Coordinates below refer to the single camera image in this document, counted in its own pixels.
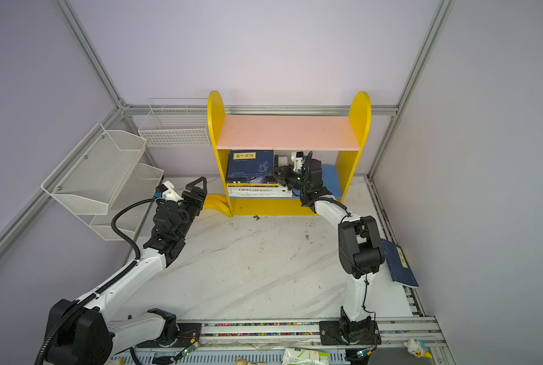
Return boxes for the blue book yellow label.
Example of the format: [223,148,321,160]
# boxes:
[226,150,275,180]
[382,239,419,289]

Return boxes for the white Javen Mao portfolio book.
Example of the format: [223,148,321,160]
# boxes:
[228,191,293,199]

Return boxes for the white Chokladfabriken book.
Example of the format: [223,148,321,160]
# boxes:
[227,185,289,193]

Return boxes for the black book white characters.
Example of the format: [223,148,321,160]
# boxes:
[226,176,279,184]

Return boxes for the yellow paperback book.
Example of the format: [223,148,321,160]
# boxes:
[226,183,281,189]

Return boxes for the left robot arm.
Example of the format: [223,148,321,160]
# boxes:
[34,176,208,364]

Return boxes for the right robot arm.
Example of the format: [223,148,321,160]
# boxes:
[271,155,386,343]

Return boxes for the yellow banana bunch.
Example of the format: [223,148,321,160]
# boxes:
[203,194,233,217]

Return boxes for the yellow pink blue bookshelf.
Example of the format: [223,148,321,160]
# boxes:
[207,91,372,216]

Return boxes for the white mesh two-tier rack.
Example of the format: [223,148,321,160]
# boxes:
[41,124,164,241]

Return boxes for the white green carton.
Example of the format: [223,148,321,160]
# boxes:
[282,348,329,365]

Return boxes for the small toy figure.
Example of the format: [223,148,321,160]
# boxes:
[404,339,433,359]

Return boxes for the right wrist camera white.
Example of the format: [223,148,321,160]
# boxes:
[291,151,306,173]

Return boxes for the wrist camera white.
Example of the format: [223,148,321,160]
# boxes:
[291,151,306,173]
[154,180,183,202]

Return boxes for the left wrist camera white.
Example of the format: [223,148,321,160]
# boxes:
[154,180,183,202]

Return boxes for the black corrugated cable left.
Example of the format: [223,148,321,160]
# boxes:
[33,197,163,365]

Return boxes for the white wire basket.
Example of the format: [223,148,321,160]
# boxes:
[138,98,211,148]

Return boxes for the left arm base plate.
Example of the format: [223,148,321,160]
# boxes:
[136,322,202,348]

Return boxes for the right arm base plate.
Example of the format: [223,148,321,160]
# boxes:
[319,319,382,346]

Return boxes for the aluminium front rail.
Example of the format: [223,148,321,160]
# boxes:
[70,315,450,365]

